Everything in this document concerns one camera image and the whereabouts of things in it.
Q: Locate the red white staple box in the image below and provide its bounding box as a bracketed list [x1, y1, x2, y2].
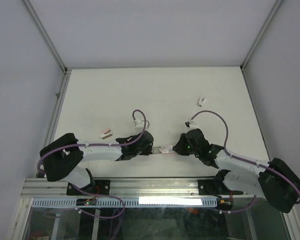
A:
[161, 146, 175, 154]

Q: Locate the pink white mini stapler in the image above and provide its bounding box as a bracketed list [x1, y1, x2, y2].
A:
[99, 128, 113, 140]

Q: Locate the staple box tray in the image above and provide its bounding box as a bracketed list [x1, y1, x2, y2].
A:
[152, 147, 162, 155]

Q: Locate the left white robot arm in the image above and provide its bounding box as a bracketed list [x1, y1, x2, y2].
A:
[39, 131, 154, 195]

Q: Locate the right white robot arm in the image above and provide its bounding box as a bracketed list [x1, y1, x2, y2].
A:
[172, 128, 300, 213]

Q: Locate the white staple remover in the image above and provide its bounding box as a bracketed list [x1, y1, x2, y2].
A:
[197, 97, 207, 108]

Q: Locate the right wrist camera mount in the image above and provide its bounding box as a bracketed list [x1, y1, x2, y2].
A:
[185, 118, 198, 129]

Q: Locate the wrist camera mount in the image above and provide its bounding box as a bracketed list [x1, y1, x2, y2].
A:
[185, 118, 198, 129]
[134, 118, 150, 131]

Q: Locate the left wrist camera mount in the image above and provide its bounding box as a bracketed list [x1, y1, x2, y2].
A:
[134, 118, 150, 131]

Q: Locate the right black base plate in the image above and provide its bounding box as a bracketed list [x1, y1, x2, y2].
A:
[197, 179, 222, 198]

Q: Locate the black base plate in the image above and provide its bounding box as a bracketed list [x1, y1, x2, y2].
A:
[66, 178, 111, 196]
[197, 179, 222, 198]

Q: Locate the white slotted cable duct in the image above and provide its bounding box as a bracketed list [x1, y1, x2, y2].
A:
[32, 197, 217, 209]

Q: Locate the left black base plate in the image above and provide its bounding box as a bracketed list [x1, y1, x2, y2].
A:
[66, 178, 111, 196]

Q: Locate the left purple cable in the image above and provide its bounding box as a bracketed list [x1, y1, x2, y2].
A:
[37, 109, 147, 176]

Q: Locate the purple cable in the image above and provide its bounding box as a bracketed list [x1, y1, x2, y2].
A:
[37, 109, 147, 176]
[189, 109, 300, 205]

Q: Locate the right aluminium frame post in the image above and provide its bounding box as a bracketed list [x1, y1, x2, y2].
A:
[240, 0, 285, 72]

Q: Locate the aluminium frame post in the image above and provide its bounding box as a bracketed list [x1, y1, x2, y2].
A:
[21, 0, 71, 75]
[240, 0, 285, 72]

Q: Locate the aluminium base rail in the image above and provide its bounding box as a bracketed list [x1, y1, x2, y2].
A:
[21, 176, 287, 198]

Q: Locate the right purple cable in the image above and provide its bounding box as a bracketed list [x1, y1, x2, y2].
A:
[189, 109, 300, 205]

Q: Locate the left aluminium frame post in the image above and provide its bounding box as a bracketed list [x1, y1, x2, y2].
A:
[21, 0, 71, 75]

